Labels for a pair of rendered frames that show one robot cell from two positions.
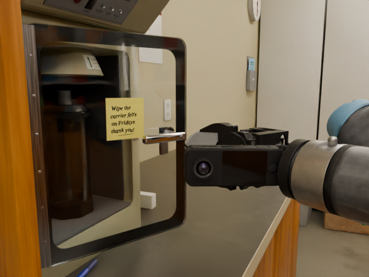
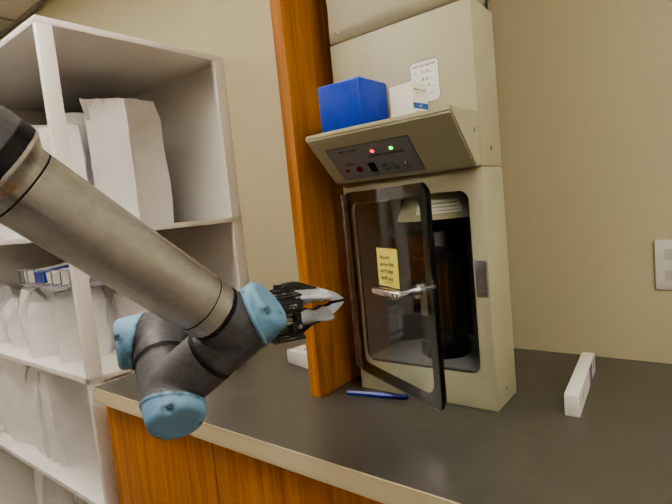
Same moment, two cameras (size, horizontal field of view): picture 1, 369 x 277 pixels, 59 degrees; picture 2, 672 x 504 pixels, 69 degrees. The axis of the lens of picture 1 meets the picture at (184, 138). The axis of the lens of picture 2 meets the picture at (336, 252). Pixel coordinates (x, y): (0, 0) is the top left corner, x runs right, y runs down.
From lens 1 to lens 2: 1.08 m
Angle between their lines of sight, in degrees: 100
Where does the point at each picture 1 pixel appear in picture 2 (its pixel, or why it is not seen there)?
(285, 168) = not seen: hidden behind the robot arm
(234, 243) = (456, 478)
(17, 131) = (301, 265)
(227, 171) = not seen: hidden behind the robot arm
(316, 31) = not seen: outside the picture
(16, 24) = (298, 207)
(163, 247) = (440, 428)
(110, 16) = (402, 167)
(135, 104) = (392, 255)
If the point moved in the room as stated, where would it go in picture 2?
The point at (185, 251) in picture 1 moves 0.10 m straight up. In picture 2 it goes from (431, 441) to (426, 386)
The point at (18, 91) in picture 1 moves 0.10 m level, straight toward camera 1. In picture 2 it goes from (300, 243) to (255, 248)
